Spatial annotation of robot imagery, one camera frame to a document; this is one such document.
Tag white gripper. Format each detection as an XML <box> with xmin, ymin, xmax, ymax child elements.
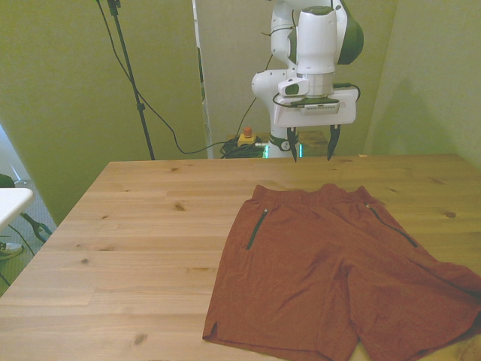
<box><xmin>273</xmin><ymin>86</ymin><xmax>358</xmax><ymax>163</ymax></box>

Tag white panel edge strip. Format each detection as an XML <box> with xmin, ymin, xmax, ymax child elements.
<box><xmin>191</xmin><ymin>0</ymin><xmax>213</xmax><ymax>159</ymax></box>

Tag yellow emergency stop button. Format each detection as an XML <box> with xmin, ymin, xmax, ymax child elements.
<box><xmin>237</xmin><ymin>126</ymin><xmax>259</xmax><ymax>147</ymax></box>

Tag black tripod stand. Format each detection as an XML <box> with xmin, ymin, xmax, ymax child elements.
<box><xmin>95</xmin><ymin>0</ymin><xmax>156</xmax><ymax>162</ymax></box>

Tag coiled black cable bundle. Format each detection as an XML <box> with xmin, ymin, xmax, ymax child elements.
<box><xmin>219</xmin><ymin>137</ymin><xmax>268</xmax><ymax>159</ymax></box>

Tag white side table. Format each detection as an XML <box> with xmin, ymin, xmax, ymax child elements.
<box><xmin>0</xmin><ymin>187</ymin><xmax>36</xmax><ymax>234</ymax></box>

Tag rust red shorts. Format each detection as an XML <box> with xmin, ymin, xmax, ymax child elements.
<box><xmin>201</xmin><ymin>183</ymin><xmax>481</xmax><ymax>361</ymax></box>

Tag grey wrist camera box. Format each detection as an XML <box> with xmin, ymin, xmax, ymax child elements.
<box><xmin>299</xmin><ymin>102</ymin><xmax>341</xmax><ymax>116</ymax></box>

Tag grey sneaker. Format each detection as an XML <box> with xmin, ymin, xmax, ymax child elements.
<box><xmin>0</xmin><ymin>241</ymin><xmax>24</xmax><ymax>261</ymax></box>

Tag black tripod cable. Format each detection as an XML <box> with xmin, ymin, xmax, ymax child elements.
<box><xmin>98</xmin><ymin>0</ymin><xmax>241</xmax><ymax>155</ymax></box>

